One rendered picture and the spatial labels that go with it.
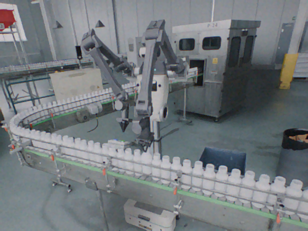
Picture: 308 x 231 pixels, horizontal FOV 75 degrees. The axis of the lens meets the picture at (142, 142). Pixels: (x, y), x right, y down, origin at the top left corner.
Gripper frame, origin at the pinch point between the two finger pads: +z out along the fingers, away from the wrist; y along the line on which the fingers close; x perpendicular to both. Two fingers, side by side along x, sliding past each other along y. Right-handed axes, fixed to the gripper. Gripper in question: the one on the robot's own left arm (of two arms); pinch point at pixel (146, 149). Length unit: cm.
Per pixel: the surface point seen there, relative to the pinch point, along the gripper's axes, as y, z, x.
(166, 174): -3.6, 11.6, -13.2
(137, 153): -1.6, 3.0, 5.7
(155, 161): -2.2, 5.6, -6.5
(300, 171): 164, 94, -116
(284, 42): 1195, 3, -173
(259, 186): -3, 6, -58
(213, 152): 59, 28, -29
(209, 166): 0.6, 3.7, -35.0
